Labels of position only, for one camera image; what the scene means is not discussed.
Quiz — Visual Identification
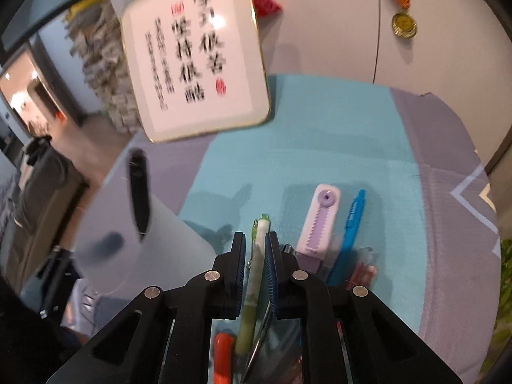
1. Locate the orange red marker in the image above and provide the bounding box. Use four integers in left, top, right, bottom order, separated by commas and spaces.
212, 332, 235, 384

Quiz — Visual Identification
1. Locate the blue pen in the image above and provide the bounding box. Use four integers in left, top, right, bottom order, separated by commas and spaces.
327, 189, 366, 286

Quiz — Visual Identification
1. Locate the green white pen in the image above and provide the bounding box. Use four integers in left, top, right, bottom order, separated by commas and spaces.
235, 214, 271, 356

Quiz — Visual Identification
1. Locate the black marker pen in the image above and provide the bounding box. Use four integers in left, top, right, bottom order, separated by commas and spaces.
128, 148, 151, 243

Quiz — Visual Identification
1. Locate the clear red pen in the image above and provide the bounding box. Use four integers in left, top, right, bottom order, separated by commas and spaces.
345, 247, 378, 290

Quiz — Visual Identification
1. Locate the purple white eraser case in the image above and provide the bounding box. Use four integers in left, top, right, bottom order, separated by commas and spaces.
296, 184, 341, 274

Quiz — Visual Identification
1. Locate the translucent white pen cup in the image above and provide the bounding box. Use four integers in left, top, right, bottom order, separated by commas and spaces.
74, 154, 216, 300

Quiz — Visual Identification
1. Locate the teal and purple desk mat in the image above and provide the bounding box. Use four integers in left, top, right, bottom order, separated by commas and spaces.
132, 76, 501, 383

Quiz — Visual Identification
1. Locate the green plant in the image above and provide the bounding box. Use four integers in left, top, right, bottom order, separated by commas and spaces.
480, 239, 512, 375

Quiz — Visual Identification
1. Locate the grey sofa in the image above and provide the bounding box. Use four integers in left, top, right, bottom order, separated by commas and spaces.
1, 135, 87, 292

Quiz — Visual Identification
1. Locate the white calligraphy sign board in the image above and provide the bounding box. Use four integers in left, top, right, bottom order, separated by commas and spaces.
120, 0, 271, 143

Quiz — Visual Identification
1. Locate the tall stack of books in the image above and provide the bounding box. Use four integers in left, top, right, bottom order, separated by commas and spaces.
64, 0, 140, 134

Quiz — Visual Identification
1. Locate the red hanging pennant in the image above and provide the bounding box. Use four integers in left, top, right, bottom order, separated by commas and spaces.
252, 0, 282, 18

